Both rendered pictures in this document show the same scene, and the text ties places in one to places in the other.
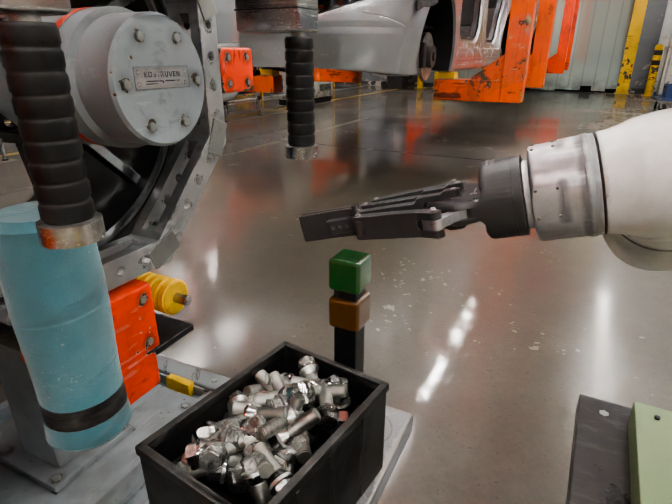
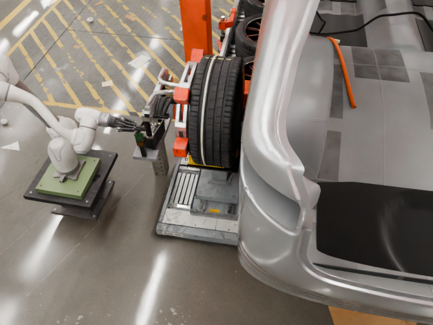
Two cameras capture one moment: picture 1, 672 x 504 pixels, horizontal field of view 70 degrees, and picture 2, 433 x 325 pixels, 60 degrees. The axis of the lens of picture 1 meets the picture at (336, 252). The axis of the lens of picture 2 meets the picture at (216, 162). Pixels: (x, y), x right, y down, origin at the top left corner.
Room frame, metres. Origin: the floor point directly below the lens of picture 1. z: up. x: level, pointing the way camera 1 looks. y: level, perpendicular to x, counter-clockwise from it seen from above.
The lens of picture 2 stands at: (2.31, 0.01, 2.41)
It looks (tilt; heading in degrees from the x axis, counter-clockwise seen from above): 50 degrees down; 165
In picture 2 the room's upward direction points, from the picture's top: 2 degrees counter-clockwise
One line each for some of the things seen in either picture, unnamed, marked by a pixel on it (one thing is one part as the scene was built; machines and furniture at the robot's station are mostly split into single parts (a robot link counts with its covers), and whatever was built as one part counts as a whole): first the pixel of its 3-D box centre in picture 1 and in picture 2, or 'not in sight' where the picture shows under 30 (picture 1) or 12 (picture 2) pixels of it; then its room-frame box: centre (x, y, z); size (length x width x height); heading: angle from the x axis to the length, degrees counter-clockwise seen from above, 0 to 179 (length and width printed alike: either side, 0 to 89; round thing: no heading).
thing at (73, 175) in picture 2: not in sight; (67, 168); (0.40, -0.56, 0.37); 0.22 x 0.18 x 0.06; 153
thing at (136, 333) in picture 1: (89, 339); not in sight; (0.61, 0.37, 0.48); 0.16 x 0.12 x 0.17; 64
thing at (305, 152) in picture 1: (300, 95); (147, 128); (0.64, 0.05, 0.83); 0.04 x 0.04 x 0.16
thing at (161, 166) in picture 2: not in sight; (158, 154); (0.31, 0.08, 0.21); 0.10 x 0.10 x 0.42; 64
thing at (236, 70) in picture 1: (220, 69); (181, 147); (0.88, 0.20, 0.85); 0.09 x 0.08 x 0.07; 154
